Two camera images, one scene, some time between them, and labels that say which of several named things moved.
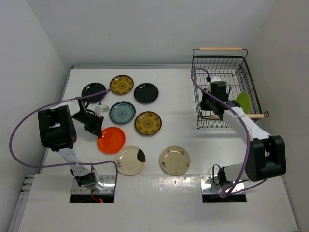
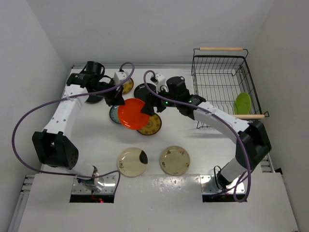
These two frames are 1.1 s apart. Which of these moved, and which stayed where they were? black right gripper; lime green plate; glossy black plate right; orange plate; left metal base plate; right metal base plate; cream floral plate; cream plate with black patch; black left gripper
Moved: black left gripper; orange plate; black right gripper
Stayed: glossy black plate right; cream plate with black patch; cream floral plate; right metal base plate; left metal base plate; lime green plate
